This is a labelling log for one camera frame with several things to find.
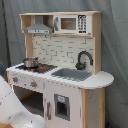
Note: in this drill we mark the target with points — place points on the black toy stovetop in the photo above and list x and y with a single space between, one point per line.
40 68

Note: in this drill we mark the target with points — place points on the red stove knob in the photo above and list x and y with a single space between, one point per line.
15 79
33 84

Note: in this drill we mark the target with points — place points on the silver toy pot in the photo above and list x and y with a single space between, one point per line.
30 62

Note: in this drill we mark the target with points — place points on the grey ice dispenser panel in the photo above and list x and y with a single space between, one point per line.
62 107

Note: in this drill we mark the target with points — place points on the right red stove knob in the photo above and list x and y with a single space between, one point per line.
33 84

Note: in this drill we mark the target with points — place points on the grey cupboard door handle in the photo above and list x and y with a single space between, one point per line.
48 111

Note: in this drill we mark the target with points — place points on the grey range hood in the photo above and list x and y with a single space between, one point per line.
38 27

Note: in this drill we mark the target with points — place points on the wooden toy kitchen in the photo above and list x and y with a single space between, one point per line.
86 98

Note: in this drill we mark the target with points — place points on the grey toy sink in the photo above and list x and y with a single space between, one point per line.
72 74

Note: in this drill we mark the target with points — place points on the toy microwave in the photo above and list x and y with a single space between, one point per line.
74 24

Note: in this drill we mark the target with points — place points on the black toy faucet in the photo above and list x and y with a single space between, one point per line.
82 57

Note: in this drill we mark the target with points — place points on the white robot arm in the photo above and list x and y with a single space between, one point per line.
12 111

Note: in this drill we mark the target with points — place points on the left red stove knob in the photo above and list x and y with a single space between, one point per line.
15 79

